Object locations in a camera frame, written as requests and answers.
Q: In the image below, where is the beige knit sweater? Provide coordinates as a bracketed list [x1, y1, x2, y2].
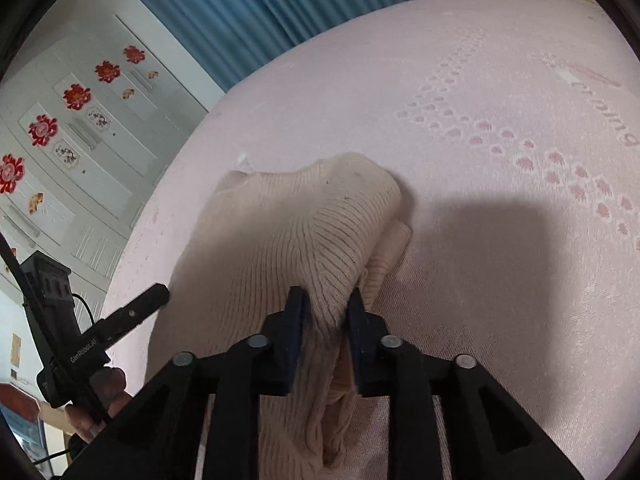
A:
[146, 154, 411, 479]

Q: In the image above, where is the person's left hand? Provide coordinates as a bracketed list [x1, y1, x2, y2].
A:
[64, 366, 134, 443]

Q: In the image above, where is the white wardrobe with red decals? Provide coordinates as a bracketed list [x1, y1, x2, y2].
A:
[1, 15, 205, 320]

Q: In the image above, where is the pink bed sheet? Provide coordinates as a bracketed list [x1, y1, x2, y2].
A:
[104, 0, 639, 479]

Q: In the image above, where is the black cable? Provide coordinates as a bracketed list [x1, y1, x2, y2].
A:
[0, 231, 97, 466]

